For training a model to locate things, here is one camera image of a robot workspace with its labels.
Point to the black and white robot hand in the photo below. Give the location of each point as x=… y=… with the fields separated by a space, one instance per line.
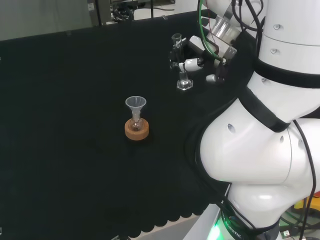
x=192 y=64

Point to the clear graduated cylinder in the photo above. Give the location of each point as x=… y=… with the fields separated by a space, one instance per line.
x=184 y=83

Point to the small glass round-bottom flask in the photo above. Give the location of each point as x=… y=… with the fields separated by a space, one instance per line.
x=136 y=126

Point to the clear plastic funnel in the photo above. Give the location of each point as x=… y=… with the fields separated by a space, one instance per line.
x=136 y=103

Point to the black cloth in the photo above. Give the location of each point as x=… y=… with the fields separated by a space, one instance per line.
x=75 y=112

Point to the yellow stop button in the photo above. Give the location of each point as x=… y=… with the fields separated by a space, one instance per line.
x=301 y=205

